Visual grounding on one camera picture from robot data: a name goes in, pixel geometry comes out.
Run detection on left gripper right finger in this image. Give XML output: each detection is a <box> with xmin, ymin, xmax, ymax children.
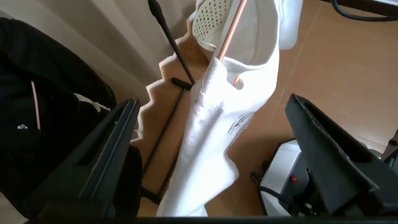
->
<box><xmin>285</xmin><ymin>93</ymin><xmax>398</xmax><ymax>217</ymax></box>

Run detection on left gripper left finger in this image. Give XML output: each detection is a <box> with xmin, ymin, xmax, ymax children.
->
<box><xmin>24</xmin><ymin>98</ymin><xmax>141</xmax><ymax>218</ymax></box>

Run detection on black clothes rack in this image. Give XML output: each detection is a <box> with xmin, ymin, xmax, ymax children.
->
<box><xmin>139</xmin><ymin>0</ymin><xmax>197</xmax><ymax>205</ymax></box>

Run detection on white garment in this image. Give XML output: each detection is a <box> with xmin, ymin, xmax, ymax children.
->
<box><xmin>155</xmin><ymin>0</ymin><xmax>304</xmax><ymax>218</ymax></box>

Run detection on white laundry basket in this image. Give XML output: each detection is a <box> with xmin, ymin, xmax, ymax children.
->
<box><xmin>192</xmin><ymin>0</ymin><xmax>234</xmax><ymax>52</ymax></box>

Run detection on black cable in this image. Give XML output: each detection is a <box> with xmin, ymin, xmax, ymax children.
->
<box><xmin>330</xmin><ymin>0</ymin><xmax>398</xmax><ymax>22</ymax></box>

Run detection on pink clothes hanger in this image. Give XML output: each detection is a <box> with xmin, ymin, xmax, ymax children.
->
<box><xmin>30</xmin><ymin>80</ymin><xmax>42</xmax><ymax>131</ymax></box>
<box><xmin>216</xmin><ymin>0</ymin><xmax>249</xmax><ymax>87</ymax></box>

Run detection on black shorts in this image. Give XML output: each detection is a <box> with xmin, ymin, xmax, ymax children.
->
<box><xmin>0</xmin><ymin>17</ymin><xmax>143</xmax><ymax>218</ymax></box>

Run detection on beige curtain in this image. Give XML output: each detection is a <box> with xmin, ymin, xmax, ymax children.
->
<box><xmin>0</xmin><ymin>0</ymin><xmax>200</xmax><ymax>106</ymax></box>

